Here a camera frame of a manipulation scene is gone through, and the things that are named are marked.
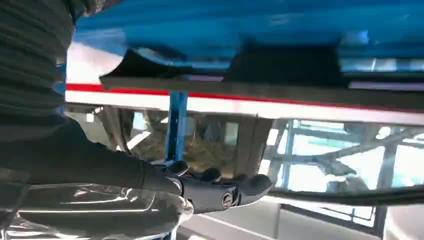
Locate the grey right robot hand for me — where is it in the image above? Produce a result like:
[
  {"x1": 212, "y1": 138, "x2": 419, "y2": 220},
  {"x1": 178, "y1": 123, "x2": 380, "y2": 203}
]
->
[{"x1": 0, "y1": 117, "x2": 273, "y2": 240}]

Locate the white board with red stripe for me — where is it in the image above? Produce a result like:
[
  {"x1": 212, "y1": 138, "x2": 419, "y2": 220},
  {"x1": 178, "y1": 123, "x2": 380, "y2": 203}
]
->
[{"x1": 65, "y1": 41, "x2": 424, "y2": 127}]

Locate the blue metal shelf rack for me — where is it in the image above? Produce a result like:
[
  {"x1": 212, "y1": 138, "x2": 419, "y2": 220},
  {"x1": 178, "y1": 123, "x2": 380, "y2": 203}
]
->
[{"x1": 54, "y1": 0, "x2": 424, "y2": 163}]

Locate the black cable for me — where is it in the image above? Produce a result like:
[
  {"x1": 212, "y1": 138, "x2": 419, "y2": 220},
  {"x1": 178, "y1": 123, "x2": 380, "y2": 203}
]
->
[{"x1": 268, "y1": 183, "x2": 424, "y2": 207}]

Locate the grey metal truss frame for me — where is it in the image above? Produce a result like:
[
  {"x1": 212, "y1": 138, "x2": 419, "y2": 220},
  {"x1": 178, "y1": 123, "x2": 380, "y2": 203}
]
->
[{"x1": 264, "y1": 119, "x2": 424, "y2": 233}]

